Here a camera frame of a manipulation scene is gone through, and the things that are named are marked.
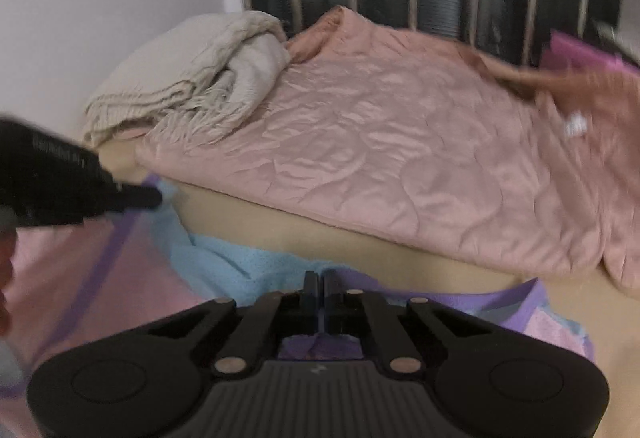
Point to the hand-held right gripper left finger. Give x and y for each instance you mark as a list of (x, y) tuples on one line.
[(311, 313)]

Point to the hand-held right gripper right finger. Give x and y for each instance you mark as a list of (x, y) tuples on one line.
[(331, 313)]

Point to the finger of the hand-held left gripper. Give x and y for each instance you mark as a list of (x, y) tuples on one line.
[(142, 198)]

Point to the pink blue purple-trimmed garment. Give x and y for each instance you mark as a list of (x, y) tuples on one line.
[(125, 298)]

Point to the person's left hand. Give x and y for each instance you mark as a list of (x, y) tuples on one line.
[(6, 278)]

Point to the beige knitted blanket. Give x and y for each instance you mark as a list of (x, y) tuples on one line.
[(190, 68)]

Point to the pink quilted blanket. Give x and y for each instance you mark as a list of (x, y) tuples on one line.
[(400, 158)]

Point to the magenta lidded box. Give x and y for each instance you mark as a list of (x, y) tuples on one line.
[(575, 51)]

